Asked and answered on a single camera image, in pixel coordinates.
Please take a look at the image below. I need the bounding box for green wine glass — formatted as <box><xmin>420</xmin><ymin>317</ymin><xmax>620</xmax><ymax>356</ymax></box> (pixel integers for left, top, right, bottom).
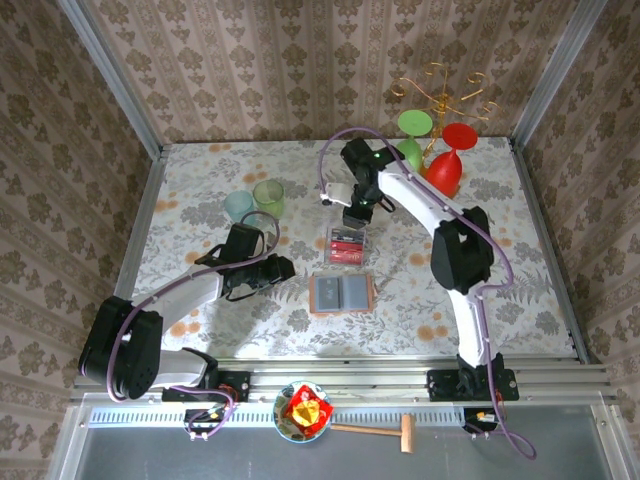
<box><xmin>396</xmin><ymin>109</ymin><xmax>434</xmax><ymax>172</ymax></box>

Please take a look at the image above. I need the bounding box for floral tablecloth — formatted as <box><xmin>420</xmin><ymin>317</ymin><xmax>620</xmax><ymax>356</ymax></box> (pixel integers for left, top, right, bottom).
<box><xmin>117</xmin><ymin>138</ymin><xmax>576</xmax><ymax>359</ymax></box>

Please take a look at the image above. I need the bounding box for aluminium front rail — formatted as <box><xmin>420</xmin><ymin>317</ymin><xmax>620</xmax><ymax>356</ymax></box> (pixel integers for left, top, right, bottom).
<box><xmin>69</xmin><ymin>355</ymin><xmax>621</xmax><ymax>404</ymax></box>

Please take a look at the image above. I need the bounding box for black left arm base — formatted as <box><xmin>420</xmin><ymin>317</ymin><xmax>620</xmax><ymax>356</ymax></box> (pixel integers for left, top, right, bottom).
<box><xmin>162</xmin><ymin>369</ymin><xmax>251</xmax><ymax>403</ymax></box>

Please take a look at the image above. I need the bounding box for wooden mallet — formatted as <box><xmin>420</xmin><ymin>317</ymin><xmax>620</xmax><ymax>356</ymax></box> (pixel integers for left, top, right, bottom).
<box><xmin>329</xmin><ymin>413</ymin><xmax>417</xmax><ymax>454</ymax></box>

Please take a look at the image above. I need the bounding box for gold wire glass rack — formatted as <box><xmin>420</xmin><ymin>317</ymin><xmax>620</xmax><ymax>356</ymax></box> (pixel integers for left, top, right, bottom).
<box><xmin>389</xmin><ymin>62</ymin><xmax>503</xmax><ymax>200</ymax></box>

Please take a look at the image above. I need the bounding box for aluminium corner post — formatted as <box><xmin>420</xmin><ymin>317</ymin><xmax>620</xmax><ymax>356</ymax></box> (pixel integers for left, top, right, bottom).
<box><xmin>510</xmin><ymin>0</ymin><xmax>609</xmax><ymax>151</ymax></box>
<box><xmin>57</xmin><ymin>0</ymin><xmax>165</xmax><ymax>159</ymax></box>

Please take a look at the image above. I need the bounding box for black VIP card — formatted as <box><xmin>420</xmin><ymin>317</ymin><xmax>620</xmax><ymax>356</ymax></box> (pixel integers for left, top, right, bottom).
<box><xmin>314</xmin><ymin>275</ymin><xmax>342</xmax><ymax>311</ymax></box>

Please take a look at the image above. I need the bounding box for aluminium side rail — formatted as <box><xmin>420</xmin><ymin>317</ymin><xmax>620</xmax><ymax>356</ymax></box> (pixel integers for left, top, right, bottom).
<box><xmin>93</xmin><ymin>149</ymin><xmax>167</xmax><ymax>369</ymax></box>
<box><xmin>507</xmin><ymin>137</ymin><xmax>604</xmax><ymax>366</ymax></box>

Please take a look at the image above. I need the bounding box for red gold foil wrapper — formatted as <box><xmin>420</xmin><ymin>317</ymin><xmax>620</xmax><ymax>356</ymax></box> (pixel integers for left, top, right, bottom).
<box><xmin>284</xmin><ymin>384</ymin><xmax>335</xmax><ymax>432</ymax></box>

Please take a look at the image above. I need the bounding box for green frosted cup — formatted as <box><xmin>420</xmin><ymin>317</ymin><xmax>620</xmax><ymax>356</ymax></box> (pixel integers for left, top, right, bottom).
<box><xmin>252</xmin><ymin>179</ymin><xmax>286</xmax><ymax>220</ymax></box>

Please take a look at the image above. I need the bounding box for white slotted cable duct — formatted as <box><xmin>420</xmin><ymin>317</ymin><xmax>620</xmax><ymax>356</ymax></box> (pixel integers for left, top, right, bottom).
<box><xmin>87</xmin><ymin>399</ymin><xmax>471</xmax><ymax>430</ymax></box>

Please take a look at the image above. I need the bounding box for patterned bowl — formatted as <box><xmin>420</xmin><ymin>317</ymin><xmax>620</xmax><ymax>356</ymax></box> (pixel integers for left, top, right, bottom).
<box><xmin>272</xmin><ymin>381</ymin><xmax>335</xmax><ymax>443</ymax></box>

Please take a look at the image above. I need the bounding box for tan leather card holder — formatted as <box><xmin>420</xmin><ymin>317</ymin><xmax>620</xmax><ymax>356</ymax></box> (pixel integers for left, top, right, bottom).
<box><xmin>308</xmin><ymin>272</ymin><xmax>375</xmax><ymax>315</ymax></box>

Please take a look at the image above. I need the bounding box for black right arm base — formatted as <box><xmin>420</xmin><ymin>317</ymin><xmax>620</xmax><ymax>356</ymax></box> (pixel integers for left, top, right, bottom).
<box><xmin>428</xmin><ymin>367</ymin><xmax>520</xmax><ymax>402</ymax></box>

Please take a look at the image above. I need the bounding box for blue frosted cup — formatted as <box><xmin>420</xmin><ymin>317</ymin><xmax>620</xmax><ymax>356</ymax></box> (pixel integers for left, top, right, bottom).
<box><xmin>223</xmin><ymin>189</ymin><xmax>258</xmax><ymax>231</ymax></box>

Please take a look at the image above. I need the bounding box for black connector block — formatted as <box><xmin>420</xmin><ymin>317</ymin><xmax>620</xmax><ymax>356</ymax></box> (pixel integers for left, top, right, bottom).
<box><xmin>183</xmin><ymin>407</ymin><xmax>235</xmax><ymax>441</ymax></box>
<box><xmin>460</xmin><ymin>406</ymin><xmax>503</xmax><ymax>436</ymax></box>

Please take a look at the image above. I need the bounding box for red wine glass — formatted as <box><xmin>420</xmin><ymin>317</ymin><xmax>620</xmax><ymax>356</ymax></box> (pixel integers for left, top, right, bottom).
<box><xmin>424</xmin><ymin>123</ymin><xmax>479</xmax><ymax>196</ymax></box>

